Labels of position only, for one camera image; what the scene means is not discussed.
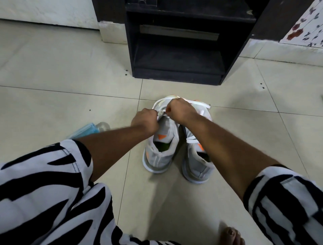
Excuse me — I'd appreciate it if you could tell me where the person's left hand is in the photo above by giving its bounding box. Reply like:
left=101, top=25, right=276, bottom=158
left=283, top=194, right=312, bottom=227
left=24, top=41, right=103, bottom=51
left=131, top=108, right=160, bottom=136

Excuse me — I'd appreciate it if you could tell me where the person's right hand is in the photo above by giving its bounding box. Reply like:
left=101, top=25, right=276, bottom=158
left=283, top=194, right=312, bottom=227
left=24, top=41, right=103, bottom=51
left=165, top=98, right=200, bottom=126

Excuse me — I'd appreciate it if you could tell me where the grey sneaker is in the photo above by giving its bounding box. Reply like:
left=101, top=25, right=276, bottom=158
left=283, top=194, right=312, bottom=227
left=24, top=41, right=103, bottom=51
left=142, top=95, right=180, bottom=174
left=181, top=98, right=215, bottom=184

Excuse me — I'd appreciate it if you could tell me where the person's left forearm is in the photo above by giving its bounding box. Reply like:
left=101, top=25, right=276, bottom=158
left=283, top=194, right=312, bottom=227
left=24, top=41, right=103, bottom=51
left=75, top=125, right=149, bottom=182

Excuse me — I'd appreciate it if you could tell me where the person's right forearm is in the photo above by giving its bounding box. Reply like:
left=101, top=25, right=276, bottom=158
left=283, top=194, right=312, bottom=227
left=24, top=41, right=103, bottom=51
left=191, top=117, right=279, bottom=200

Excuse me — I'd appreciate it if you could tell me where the person's right foot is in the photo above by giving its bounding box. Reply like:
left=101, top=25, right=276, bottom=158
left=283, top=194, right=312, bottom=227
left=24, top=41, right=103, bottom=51
left=220, top=226, right=246, bottom=245

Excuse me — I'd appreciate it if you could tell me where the black open shelf box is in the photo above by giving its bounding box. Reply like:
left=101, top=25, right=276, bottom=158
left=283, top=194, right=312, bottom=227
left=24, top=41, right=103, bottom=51
left=125, top=0, right=258, bottom=86

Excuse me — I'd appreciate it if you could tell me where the blue transparent bottle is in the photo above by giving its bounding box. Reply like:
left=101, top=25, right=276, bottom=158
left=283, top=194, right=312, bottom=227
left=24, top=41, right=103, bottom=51
left=67, top=122, right=111, bottom=140

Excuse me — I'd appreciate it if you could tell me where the clear plastic box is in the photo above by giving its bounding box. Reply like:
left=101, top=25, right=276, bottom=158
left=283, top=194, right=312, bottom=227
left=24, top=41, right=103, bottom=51
left=126, top=0, right=158, bottom=7

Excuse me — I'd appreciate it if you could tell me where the dark brown wooden cabinet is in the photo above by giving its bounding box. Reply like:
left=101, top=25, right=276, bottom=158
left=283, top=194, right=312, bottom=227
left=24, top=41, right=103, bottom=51
left=91, top=0, right=315, bottom=42

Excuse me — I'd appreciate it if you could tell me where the zebra striped garment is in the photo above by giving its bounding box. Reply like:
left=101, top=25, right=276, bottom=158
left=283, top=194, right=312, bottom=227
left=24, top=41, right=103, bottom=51
left=0, top=139, right=323, bottom=245

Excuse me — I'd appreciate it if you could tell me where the white floral patterned sheet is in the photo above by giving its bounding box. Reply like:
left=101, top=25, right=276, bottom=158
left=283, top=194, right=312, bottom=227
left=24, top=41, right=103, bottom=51
left=279, top=0, right=323, bottom=48

